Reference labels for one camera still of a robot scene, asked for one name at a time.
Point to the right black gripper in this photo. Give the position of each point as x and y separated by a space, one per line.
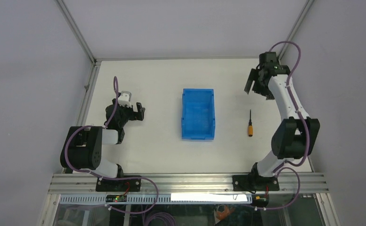
254 76

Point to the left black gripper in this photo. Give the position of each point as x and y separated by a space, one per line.
134 114

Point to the orange black screwdriver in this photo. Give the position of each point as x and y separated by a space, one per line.
250 127

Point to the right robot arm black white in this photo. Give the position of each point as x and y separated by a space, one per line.
295 137

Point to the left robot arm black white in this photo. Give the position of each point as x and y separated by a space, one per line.
82 151

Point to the blue plastic bin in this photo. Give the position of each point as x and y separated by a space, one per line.
198 120

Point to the orange object below table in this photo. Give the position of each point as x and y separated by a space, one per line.
223 211

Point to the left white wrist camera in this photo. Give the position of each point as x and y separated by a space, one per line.
124 99

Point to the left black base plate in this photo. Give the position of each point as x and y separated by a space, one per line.
117 184

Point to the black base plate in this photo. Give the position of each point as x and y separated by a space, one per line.
254 184
117 184

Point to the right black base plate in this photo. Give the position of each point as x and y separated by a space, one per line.
254 184

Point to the aluminium front rail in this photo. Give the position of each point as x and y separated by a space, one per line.
212 183

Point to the slotted grey cable duct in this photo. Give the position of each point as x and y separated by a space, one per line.
147 199

